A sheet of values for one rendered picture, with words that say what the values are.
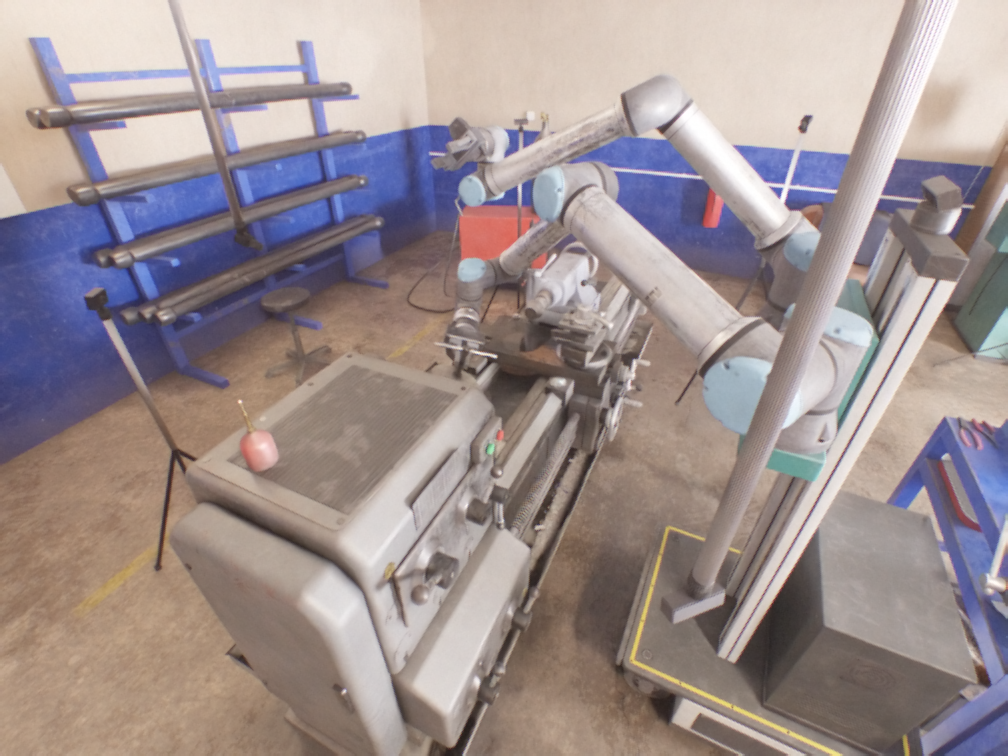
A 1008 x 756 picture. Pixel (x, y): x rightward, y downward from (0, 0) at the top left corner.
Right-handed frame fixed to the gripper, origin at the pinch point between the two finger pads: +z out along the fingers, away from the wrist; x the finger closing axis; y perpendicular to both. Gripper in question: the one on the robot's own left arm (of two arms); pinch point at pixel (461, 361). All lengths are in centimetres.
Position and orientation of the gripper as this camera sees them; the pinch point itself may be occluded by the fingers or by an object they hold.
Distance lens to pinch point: 149.2
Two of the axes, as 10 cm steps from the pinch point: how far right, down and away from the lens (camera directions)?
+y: 3.0, -6.7, -6.8
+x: 9.6, 2.2, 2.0
